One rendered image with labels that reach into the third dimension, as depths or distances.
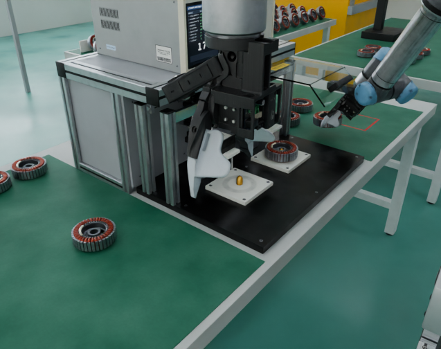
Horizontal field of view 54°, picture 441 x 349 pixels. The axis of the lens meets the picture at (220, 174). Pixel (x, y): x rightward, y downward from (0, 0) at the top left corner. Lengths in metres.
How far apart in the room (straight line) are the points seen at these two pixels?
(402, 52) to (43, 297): 1.13
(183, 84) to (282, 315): 1.54
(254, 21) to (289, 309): 1.65
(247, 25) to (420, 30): 0.88
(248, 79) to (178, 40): 0.70
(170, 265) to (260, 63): 0.68
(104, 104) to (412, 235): 1.87
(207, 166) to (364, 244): 1.97
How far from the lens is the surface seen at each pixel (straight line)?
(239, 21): 0.50
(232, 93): 0.52
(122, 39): 1.38
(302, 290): 2.12
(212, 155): 0.54
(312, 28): 3.97
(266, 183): 1.34
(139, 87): 1.15
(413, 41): 1.35
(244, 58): 0.52
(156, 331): 0.94
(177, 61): 1.23
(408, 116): 2.08
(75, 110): 1.46
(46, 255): 1.19
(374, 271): 2.31
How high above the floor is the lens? 1.46
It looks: 29 degrees down
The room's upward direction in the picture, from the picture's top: straight up
